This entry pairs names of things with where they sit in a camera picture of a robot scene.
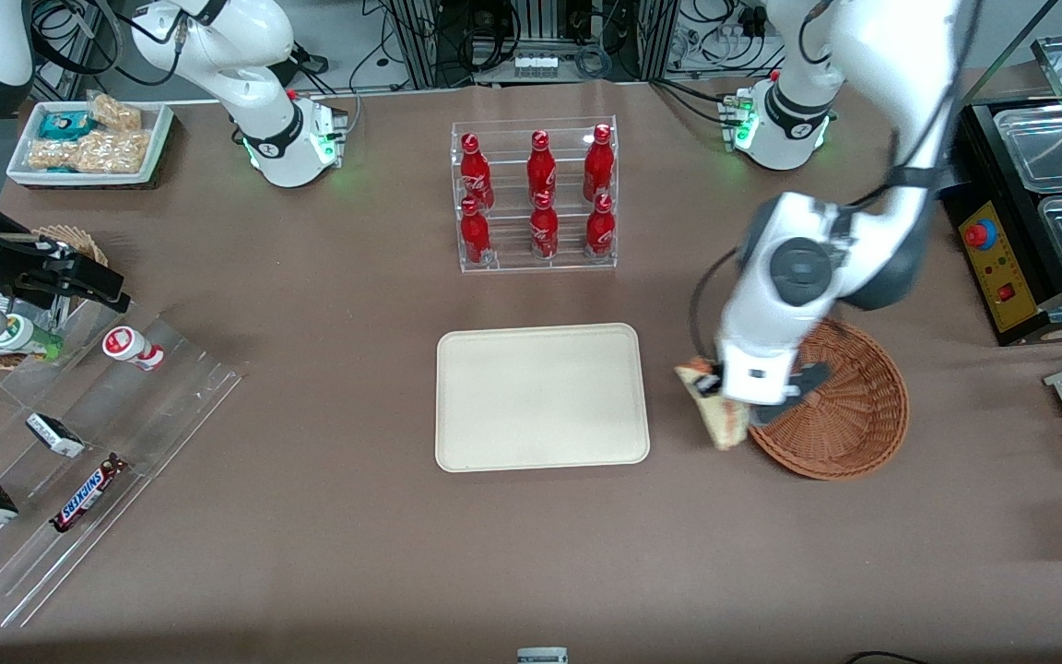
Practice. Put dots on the red cola bottle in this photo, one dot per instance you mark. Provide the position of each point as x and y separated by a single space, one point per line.
544 231
599 231
598 166
475 235
541 171
476 175

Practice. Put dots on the snickers chocolate bar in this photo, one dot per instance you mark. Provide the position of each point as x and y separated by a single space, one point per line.
88 493

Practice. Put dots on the peanut brittle snack bag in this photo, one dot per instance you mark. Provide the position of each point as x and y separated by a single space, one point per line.
116 112
98 152

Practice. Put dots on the black food warmer yellow panel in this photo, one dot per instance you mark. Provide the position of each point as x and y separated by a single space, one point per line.
992 267

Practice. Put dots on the clear acrylic stepped display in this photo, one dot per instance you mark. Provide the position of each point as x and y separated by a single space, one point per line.
153 415

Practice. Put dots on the green white drink bottle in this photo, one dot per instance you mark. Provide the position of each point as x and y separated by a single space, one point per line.
29 339

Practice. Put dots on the round brown wicker basket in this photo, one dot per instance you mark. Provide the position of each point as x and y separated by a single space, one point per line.
849 415

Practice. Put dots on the white snack box tray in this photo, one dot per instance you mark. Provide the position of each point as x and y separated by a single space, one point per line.
24 175

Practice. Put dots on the aluminium frame equipment rack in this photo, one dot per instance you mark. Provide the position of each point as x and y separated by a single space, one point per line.
540 32

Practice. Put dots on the teal snack packet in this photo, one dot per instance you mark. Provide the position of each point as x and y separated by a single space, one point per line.
65 124

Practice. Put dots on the cream plastic serving tray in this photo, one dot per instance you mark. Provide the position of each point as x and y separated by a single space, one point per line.
540 397

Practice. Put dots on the white yogurt bottle red cap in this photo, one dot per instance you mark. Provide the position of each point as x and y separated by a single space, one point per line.
130 346

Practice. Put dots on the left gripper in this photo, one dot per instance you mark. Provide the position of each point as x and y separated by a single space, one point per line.
707 383

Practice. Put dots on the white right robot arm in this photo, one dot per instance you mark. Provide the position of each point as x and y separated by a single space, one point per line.
259 92

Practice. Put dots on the small grey white box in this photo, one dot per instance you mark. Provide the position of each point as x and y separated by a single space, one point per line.
542 656

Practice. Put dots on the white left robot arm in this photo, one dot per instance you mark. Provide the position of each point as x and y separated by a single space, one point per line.
872 46

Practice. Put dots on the clear acrylic bottle rack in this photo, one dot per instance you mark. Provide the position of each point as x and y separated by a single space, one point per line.
513 263

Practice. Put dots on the triangle sandwich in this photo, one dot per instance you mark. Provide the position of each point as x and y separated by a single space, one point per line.
720 420

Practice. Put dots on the small brown wicker basket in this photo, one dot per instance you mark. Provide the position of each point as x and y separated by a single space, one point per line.
79 242

